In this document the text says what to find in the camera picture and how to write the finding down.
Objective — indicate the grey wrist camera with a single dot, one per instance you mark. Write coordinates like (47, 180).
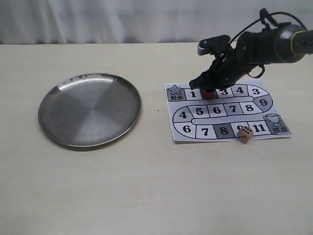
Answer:
(214, 45)

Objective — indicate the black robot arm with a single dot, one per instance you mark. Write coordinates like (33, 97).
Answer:
(287, 44)

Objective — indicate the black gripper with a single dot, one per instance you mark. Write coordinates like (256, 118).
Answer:
(221, 75)

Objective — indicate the printed paper game board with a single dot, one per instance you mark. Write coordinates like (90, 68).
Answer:
(193, 118)

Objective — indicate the red cylinder game piece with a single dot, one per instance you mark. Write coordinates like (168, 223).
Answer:
(208, 95)

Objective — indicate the white backdrop curtain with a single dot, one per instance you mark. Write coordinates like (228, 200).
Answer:
(134, 21)

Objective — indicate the wooden die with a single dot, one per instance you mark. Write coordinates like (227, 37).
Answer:
(245, 134)

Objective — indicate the round stainless steel plate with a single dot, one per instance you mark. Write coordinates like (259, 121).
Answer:
(89, 110)

